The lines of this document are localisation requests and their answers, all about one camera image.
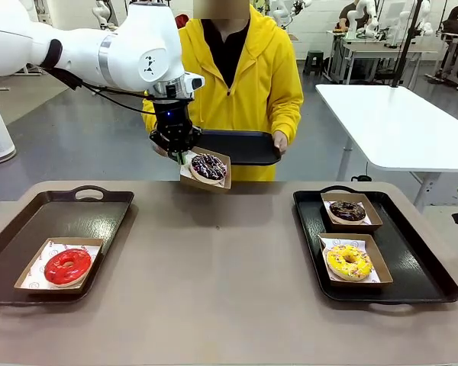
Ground purple glazed donut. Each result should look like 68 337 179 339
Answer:
190 152 228 183

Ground yellow sprinkle donut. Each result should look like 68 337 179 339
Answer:
318 233 394 287

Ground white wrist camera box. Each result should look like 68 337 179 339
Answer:
182 73 206 93

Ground seated person dark clothes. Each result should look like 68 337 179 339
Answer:
334 0 362 34

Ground person's left hand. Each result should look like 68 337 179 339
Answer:
271 131 290 153

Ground black handled serving tray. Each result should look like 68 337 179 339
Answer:
292 185 458 306

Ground dark brown handled serving tray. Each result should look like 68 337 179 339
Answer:
0 185 135 306

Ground yellow sprinkled donut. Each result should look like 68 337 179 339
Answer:
326 245 374 282

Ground person in yellow hoodie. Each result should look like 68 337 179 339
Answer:
141 0 305 182

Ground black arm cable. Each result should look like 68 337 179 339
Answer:
41 64 160 115

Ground person's left forearm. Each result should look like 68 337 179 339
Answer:
270 91 305 138

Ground black stand pole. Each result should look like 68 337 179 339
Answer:
389 0 423 89

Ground large white table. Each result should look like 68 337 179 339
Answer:
314 83 458 214

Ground chocolate glazed donut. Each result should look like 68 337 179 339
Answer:
329 201 367 224

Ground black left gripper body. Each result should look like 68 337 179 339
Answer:
153 98 192 149

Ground white workbench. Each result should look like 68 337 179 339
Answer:
326 29 440 85

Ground black power cable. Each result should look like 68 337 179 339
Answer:
351 162 372 182

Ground person's right forearm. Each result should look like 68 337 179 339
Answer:
141 97 160 134

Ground red glazed donut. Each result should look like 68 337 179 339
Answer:
44 248 92 287

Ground brown cardboard box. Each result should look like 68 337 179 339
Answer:
319 191 384 233
179 146 233 191
14 236 105 297

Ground green plastic stool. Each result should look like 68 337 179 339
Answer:
304 50 324 75

